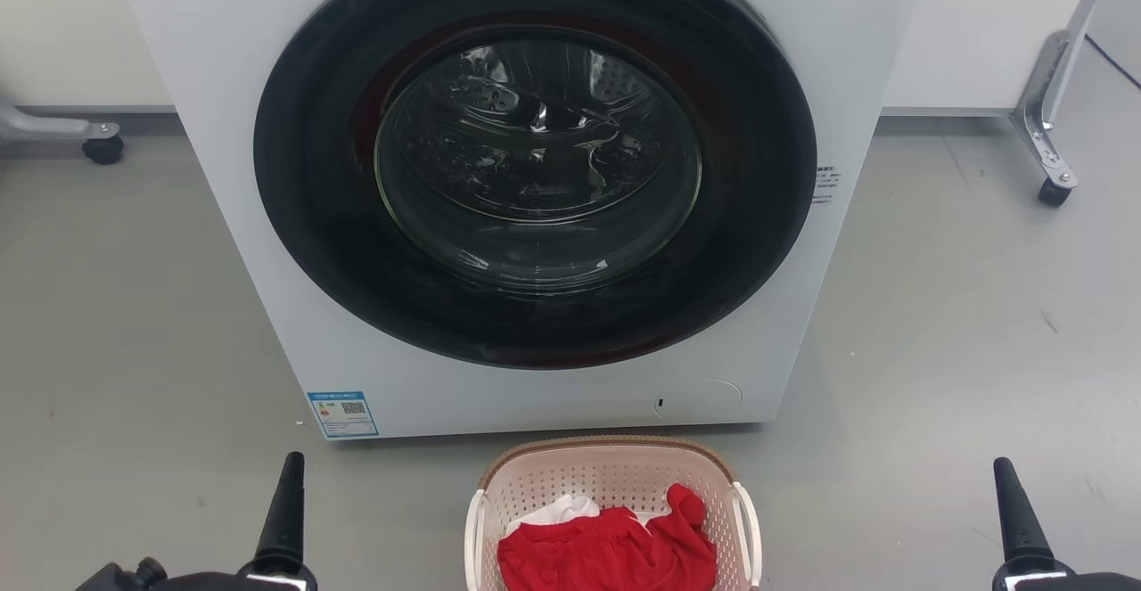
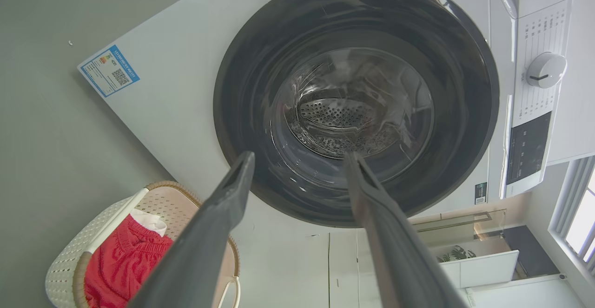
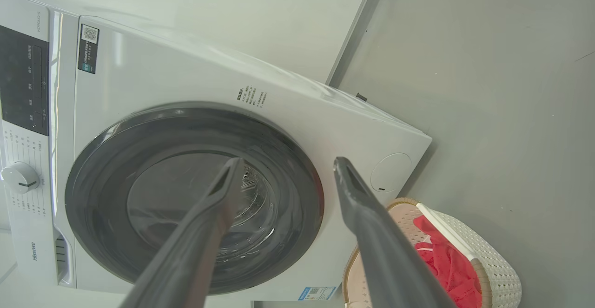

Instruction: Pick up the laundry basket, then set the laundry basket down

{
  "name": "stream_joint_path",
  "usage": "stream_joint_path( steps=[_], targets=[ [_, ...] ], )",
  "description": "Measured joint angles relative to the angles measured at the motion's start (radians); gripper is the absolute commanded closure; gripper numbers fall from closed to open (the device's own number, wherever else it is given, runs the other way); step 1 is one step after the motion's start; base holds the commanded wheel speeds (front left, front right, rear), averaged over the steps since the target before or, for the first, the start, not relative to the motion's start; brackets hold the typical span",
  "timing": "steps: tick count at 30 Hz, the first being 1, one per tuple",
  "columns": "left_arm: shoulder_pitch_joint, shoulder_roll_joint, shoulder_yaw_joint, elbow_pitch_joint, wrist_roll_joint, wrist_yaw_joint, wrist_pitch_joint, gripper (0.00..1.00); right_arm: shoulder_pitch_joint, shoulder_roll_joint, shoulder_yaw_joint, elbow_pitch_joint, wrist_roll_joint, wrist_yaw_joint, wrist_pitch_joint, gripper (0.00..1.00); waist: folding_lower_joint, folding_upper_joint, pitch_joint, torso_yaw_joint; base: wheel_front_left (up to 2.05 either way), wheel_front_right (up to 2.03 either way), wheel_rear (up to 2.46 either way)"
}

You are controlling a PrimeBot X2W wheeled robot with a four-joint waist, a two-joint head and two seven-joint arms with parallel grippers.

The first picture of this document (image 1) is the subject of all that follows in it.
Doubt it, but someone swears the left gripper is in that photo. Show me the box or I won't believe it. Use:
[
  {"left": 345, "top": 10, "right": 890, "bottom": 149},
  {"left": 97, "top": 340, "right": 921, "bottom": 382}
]
[{"left": 75, "top": 451, "right": 318, "bottom": 591}]

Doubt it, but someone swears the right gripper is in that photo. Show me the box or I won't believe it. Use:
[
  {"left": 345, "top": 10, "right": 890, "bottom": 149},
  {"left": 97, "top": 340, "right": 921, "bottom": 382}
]
[{"left": 991, "top": 457, "right": 1141, "bottom": 591}]

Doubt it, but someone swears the beige perforated laundry basket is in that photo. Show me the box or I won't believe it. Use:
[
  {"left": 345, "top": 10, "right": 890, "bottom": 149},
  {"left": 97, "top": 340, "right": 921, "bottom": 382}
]
[{"left": 464, "top": 435, "right": 764, "bottom": 591}]

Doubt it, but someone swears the blue energy label sticker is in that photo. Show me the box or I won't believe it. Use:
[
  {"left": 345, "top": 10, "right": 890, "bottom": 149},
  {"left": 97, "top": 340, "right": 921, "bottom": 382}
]
[{"left": 307, "top": 390, "right": 380, "bottom": 439}]

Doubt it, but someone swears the white garment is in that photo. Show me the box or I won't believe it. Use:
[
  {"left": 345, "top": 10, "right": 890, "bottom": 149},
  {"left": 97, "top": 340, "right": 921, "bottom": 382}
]
[{"left": 505, "top": 494, "right": 602, "bottom": 539}]

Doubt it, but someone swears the red garment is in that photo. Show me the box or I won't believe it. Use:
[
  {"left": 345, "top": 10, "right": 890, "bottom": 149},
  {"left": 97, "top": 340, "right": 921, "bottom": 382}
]
[{"left": 497, "top": 483, "right": 718, "bottom": 591}]

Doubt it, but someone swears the black round washer door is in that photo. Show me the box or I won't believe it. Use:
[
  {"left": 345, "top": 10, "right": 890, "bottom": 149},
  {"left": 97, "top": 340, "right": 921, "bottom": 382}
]
[{"left": 253, "top": 0, "right": 818, "bottom": 370}]

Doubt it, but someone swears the round white filter cover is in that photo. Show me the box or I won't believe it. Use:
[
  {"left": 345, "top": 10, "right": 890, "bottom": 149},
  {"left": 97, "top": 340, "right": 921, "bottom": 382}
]
[{"left": 653, "top": 379, "right": 743, "bottom": 421}]

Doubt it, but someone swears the white front-load washing machine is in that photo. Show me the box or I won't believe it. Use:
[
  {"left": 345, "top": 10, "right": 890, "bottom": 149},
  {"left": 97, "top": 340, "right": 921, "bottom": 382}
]
[{"left": 113, "top": 0, "right": 931, "bottom": 441}]

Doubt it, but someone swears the silver metal stand leg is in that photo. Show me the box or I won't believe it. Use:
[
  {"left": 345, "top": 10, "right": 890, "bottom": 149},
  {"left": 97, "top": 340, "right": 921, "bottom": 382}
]
[{"left": 1009, "top": 0, "right": 1126, "bottom": 193}]

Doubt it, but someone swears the grey metal stand leg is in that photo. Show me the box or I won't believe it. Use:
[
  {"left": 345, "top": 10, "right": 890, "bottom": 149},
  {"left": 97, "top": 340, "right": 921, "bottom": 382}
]
[{"left": 0, "top": 101, "right": 121, "bottom": 144}]

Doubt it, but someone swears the thin black floor cable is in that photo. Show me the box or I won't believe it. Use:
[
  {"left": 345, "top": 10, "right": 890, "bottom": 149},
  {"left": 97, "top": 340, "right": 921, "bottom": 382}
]
[{"left": 1084, "top": 33, "right": 1141, "bottom": 91}]

